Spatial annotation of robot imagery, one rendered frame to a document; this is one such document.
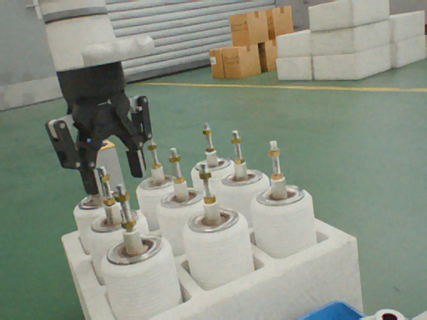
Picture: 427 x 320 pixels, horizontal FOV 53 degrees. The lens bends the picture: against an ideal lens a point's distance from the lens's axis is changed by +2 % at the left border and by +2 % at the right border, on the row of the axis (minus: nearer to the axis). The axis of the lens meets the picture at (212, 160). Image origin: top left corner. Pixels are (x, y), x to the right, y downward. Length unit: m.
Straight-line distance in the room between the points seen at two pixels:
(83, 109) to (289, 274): 0.36
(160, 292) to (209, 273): 0.08
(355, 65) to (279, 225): 2.64
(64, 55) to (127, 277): 0.27
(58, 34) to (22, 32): 5.09
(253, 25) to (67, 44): 3.96
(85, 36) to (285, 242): 0.40
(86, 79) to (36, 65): 5.10
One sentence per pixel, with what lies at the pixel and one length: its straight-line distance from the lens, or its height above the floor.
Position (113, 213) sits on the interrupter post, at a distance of 0.69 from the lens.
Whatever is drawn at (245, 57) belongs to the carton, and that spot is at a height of 0.19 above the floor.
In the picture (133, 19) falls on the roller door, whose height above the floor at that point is 0.78.
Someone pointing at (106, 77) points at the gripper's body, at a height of 0.48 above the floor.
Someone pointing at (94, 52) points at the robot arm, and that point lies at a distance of 0.45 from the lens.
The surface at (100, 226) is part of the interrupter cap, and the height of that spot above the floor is 0.25.
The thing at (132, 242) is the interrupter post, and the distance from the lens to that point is 0.58.
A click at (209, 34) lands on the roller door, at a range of 6.47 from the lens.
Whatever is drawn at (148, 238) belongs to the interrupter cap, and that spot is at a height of 0.25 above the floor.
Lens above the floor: 0.52
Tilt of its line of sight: 17 degrees down
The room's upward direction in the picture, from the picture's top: 10 degrees counter-clockwise
